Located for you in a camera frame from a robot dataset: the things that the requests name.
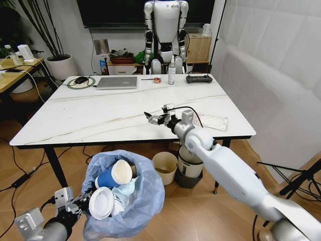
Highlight black tripod legs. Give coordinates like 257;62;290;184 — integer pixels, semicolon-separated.
256;157;321;199

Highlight crumpled pale blue tissue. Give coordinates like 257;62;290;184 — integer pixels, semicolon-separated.
110;180;136;217

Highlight black handheld controller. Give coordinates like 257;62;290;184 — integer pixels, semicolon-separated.
185;74;214;84

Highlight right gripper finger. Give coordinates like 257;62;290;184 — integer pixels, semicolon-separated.
147;116;168;126
143;111;168;119

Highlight clear spray bottle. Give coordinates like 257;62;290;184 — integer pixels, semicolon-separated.
168;59;177;86

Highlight clear plastic wrapper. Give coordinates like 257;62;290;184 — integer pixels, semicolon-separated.
192;112;230;132

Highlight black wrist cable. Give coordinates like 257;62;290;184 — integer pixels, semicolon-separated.
171;106;203;128
39;197;57;214

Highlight white backdrop sheet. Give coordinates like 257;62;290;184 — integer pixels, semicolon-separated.
215;0;321;178

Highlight white cylinder in dark bin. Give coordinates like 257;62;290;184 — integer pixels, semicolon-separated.
176;144;205;189

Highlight blue paper cup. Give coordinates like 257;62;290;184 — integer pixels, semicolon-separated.
94;159;133;189

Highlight silver laptop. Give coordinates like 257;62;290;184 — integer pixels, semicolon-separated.
96;76;139;90

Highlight round green-rimmed mat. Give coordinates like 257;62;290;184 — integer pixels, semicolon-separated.
67;76;96;90

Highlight green bag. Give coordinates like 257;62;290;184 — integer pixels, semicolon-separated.
133;49;146;64

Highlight black wall television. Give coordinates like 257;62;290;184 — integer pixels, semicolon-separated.
76;0;216;29

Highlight white plant pot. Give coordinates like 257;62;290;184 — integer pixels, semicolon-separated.
45;53;76;81

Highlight wooden cabinet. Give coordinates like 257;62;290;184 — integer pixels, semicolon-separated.
186;33;213;64

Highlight white desktop device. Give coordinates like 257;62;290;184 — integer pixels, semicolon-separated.
17;44;35;63

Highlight dark plant stems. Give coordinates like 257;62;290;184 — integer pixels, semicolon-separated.
17;0;66;59

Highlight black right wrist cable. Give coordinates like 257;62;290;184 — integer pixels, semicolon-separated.
171;106;203;128

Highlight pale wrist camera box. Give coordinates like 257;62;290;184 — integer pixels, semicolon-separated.
162;103;176;115

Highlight wooden side desk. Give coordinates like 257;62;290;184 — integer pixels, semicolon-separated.
0;57;45;103

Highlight blue labelled bottle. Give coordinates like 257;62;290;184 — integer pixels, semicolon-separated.
99;55;109;75

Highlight white humanoid robot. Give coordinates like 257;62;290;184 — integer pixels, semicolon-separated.
142;0;189;75

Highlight trash bin with blue bag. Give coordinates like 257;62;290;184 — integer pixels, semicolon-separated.
81;149;166;241

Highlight shiny metal plate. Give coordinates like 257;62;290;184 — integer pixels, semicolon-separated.
93;38;110;55

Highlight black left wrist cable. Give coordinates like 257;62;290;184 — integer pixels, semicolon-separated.
39;197;57;214

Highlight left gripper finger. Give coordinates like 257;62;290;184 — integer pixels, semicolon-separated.
79;190;95;202

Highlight white marble table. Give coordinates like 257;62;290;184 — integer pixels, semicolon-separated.
9;73;257;195

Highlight black power adapter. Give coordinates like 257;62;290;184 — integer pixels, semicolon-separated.
11;172;31;188

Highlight black light stand pole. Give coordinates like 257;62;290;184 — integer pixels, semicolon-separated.
209;0;228;74

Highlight white paper cup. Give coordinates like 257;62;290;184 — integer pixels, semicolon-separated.
88;187;114;221

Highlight red basket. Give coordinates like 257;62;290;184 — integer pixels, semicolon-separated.
109;56;134;66

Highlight beige waste bin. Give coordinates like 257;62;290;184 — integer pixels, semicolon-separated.
152;151;179;186

